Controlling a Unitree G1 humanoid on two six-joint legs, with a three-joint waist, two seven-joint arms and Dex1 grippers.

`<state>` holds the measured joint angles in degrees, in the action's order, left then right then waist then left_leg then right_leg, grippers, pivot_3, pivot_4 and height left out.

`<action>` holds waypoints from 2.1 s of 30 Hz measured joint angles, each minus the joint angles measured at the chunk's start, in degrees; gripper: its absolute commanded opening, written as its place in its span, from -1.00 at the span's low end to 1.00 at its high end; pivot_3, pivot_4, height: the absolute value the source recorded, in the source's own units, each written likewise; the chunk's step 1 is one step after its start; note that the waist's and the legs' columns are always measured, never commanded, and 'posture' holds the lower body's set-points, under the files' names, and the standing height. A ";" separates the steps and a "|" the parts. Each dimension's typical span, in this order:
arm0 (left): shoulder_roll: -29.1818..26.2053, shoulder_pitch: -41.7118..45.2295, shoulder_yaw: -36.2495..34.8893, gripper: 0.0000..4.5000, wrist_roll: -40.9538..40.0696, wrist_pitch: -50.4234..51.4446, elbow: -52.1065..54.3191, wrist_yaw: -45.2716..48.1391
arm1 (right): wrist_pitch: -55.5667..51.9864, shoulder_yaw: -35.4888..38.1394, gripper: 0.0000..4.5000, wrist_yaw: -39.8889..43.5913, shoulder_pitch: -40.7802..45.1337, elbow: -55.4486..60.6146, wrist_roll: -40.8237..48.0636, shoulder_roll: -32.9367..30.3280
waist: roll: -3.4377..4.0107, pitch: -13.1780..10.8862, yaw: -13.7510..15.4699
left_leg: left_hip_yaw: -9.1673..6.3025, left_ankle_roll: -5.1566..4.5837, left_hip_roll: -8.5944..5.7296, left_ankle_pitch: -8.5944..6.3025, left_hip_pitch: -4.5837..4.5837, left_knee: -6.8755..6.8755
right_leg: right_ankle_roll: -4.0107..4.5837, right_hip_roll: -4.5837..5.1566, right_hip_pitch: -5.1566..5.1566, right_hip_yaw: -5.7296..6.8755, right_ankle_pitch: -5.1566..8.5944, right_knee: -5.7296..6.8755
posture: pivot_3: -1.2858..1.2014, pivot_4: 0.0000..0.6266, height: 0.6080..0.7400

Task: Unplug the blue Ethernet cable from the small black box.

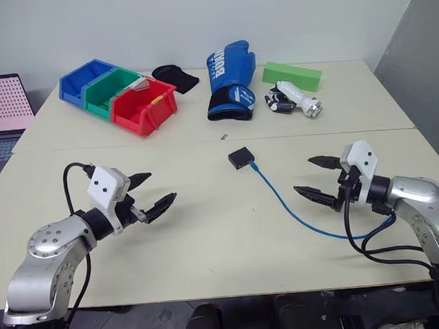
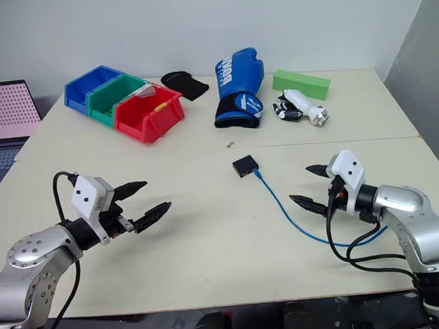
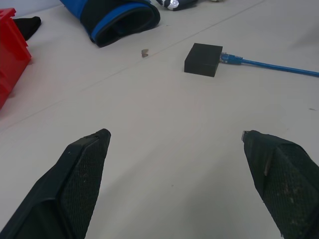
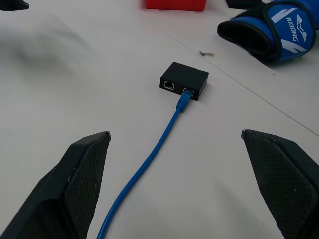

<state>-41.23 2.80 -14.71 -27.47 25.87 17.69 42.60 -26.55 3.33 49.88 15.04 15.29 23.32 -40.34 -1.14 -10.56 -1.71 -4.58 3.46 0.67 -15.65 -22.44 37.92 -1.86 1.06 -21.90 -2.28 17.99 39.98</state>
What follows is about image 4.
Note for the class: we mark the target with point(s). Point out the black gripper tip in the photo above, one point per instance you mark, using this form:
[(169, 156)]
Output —
[(12, 5)]

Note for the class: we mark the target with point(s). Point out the black flat object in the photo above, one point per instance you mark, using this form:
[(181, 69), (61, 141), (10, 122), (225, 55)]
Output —
[(243, 3)]

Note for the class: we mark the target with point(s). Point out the black ethernet adapter box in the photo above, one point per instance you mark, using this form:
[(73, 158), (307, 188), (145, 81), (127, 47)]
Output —
[(185, 77)]

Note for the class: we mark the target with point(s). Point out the red plastic box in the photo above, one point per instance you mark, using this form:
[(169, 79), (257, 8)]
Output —
[(175, 5)]

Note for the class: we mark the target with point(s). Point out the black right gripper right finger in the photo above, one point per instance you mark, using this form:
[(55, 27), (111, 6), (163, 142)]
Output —
[(286, 189)]

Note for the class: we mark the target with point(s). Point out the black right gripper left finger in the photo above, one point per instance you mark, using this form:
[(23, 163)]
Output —
[(62, 194)]

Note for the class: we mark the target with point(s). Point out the small tape scrap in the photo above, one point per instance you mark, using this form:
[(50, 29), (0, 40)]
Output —
[(207, 53)]

